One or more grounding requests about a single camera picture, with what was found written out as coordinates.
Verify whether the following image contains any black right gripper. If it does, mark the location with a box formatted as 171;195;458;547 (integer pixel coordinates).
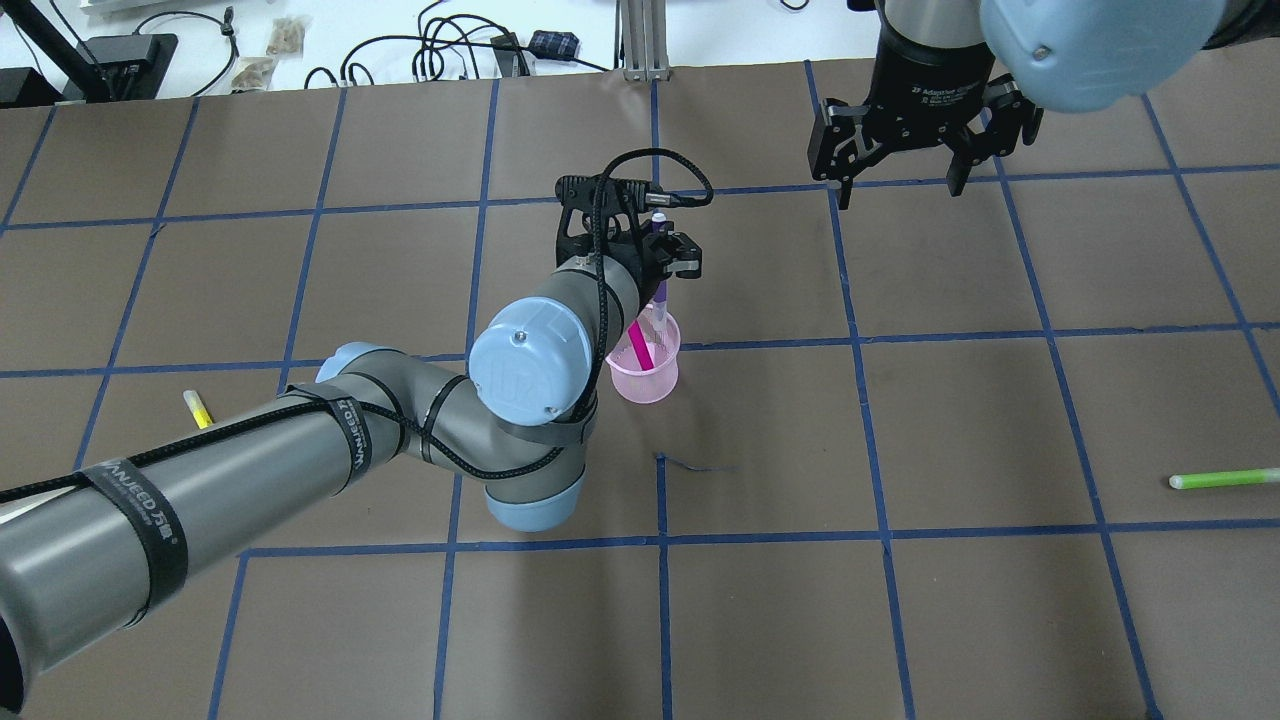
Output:
808;40;1044;211

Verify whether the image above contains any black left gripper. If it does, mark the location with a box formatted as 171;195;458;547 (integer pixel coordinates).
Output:
556;176;707;291

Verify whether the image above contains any purple pen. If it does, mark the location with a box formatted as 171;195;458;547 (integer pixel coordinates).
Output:
652;211;671;345

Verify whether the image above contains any pink pen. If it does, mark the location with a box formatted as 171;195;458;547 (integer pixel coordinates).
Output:
628;320;655;372

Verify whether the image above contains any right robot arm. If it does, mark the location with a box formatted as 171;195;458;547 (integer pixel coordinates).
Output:
806;1;1279;209

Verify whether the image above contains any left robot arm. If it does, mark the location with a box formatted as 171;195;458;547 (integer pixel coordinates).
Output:
1;172;716;717

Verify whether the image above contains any pink mesh cup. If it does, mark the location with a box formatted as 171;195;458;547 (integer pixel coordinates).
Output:
605;304;682;404

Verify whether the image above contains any blue usb hub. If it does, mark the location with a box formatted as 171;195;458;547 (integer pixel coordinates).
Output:
526;29;581;61

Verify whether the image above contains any brown paper table mat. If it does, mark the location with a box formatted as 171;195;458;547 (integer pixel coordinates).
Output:
3;41;1277;719

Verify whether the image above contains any snack bag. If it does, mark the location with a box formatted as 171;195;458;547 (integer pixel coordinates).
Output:
230;56;278;94
265;15;308;56

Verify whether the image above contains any green highlighter pen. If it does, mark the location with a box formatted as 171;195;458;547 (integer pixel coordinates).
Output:
1167;468;1280;491

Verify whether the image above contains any yellow highlighter pen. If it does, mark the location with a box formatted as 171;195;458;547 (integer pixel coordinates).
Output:
182;389;214;430

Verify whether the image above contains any aluminium frame post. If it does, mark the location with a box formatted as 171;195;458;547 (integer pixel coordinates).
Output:
614;1;671;82

